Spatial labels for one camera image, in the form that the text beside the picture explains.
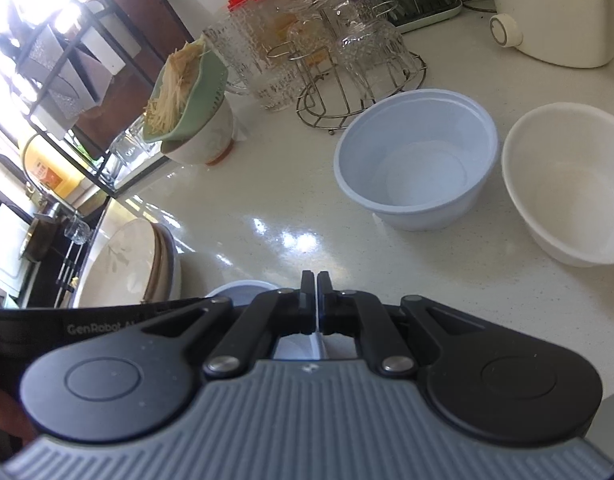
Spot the wire cup rack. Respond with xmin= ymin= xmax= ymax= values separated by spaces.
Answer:
xmin=266 ymin=0 xmax=428 ymax=136

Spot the translucent plastic bowl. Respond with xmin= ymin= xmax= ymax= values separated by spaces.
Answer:
xmin=333 ymin=89 xmax=499 ymax=232
xmin=204 ymin=280 xmax=359 ymax=361

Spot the white ceramic bowl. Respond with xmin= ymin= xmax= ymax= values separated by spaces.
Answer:
xmin=501 ymin=102 xmax=614 ymax=268

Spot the person's left hand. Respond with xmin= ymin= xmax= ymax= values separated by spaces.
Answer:
xmin=0 ymin=385 xmax=36 ymax=446

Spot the black dish rack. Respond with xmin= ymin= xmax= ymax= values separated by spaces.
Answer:
xmin=0 ymin=0 xmax=174 ymax=192

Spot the steel pot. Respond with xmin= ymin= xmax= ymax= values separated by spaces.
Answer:
xmin=19 ymin=212 xmax=64 ymax=262

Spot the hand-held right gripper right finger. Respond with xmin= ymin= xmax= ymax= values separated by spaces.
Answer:
xmin=318 ymin=271 xmax=488 ymax=378

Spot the small stemmed glass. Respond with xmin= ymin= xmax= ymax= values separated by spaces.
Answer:
xmin=64 ymin=215 xmax=91 ymax=244

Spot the white bowl with orange foot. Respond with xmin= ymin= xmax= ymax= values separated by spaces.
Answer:
xmin=161 ymin=104 xmax=236 ymax=166

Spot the yellow detergent bottle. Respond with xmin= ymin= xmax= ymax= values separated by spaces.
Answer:
xmin=22 ymin=132 xmax=96 ymax=199

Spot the white electric kettle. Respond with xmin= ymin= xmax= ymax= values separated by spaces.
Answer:
xmin=482 ymin=0 xmax=614 ymax=69

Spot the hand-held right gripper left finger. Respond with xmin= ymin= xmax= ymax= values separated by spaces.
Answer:
xmin=139 ymin=270 xmax=319 ymax=380

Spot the dark brown cutting board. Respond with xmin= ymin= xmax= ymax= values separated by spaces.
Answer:
xmin=82 ymin=0 xmax=194 ymax=107

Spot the textured glass pitcher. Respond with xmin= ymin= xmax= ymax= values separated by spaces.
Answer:
xmin=204 ymin=4 xmax=308 ymax=112

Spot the short drinking glass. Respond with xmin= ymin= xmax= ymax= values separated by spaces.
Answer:
xmin=108 ymin=116 xmax=159 ymax=172

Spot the white cutting board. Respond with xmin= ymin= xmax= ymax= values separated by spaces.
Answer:
xmin=0 ymin=205 xmax=38 ymax=297

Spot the green colander with enoki mushrooms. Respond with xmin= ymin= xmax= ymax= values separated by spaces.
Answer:
xmin=141 ymin=35 xmax=229 ymax=144

